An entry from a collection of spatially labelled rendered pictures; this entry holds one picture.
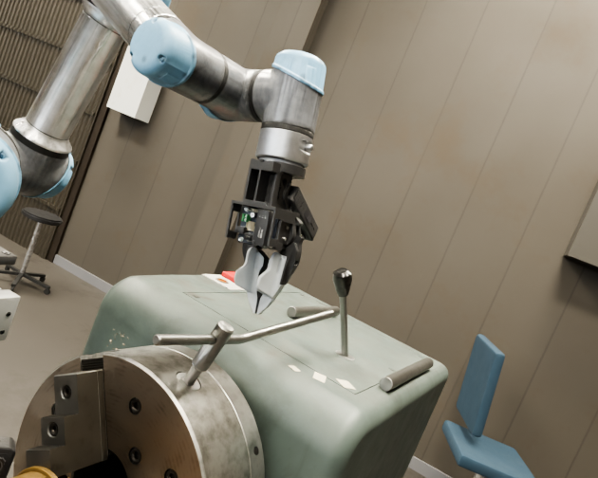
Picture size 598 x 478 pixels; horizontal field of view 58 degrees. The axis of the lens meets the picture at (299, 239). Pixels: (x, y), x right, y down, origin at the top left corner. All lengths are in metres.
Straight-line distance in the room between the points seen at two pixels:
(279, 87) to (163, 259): 3.90
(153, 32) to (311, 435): 0.54
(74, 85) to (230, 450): 0.74
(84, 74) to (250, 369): 0.64
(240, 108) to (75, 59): 0.42
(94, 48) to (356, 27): 3.29
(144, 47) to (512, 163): 3.28
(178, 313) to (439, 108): 3.25
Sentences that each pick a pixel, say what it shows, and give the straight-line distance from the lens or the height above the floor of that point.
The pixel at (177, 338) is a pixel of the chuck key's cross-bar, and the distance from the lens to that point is 0.60.
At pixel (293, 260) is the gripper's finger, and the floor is 1.40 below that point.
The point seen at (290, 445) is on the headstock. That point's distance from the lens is 0.76.
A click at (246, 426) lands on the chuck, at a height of 1.20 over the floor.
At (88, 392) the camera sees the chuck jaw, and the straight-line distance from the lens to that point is 0.70.
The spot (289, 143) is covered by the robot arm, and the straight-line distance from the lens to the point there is 0.74.
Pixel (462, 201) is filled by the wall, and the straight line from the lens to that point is 3.80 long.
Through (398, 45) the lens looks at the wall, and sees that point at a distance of 4.14.
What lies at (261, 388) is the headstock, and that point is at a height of 1.22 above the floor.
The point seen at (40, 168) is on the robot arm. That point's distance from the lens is 1.18.
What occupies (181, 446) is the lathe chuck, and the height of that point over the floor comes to 1.19.
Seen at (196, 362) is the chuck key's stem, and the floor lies 1.26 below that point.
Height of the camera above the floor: 1.51
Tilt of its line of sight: 6 degrees down
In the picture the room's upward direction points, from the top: 22 degrees clockwise
